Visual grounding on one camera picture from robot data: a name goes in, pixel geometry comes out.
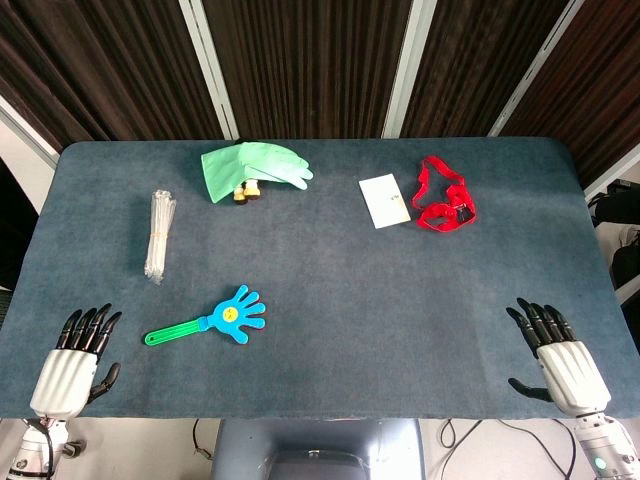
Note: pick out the green rubber gloves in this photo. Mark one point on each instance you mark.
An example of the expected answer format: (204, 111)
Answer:
(250, 167)

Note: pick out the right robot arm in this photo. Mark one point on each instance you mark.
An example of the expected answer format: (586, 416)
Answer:
(602, 445)

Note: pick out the two small dark bottles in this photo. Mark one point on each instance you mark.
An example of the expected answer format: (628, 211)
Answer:
(246, 191)

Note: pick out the black bag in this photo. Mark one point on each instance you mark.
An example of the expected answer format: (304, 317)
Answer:
(622, 220)

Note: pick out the blue hand-shaped clapper toy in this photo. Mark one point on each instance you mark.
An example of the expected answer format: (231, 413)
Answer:
(220, 317)

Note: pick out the bundle of clear plastic straws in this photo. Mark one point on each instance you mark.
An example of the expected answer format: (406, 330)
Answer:
(159, 235)

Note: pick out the white card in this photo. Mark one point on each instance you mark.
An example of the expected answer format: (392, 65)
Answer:
(384, 201)

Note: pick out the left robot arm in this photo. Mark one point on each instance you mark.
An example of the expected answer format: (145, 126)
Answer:
(35, 447)

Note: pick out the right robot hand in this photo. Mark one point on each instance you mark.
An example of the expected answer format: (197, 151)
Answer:
(570, 372)

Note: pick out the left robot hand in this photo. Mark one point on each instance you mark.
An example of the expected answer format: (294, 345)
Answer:
(62, 372)

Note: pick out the grey robot base column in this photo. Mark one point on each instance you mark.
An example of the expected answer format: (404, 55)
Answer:
(317, 447)

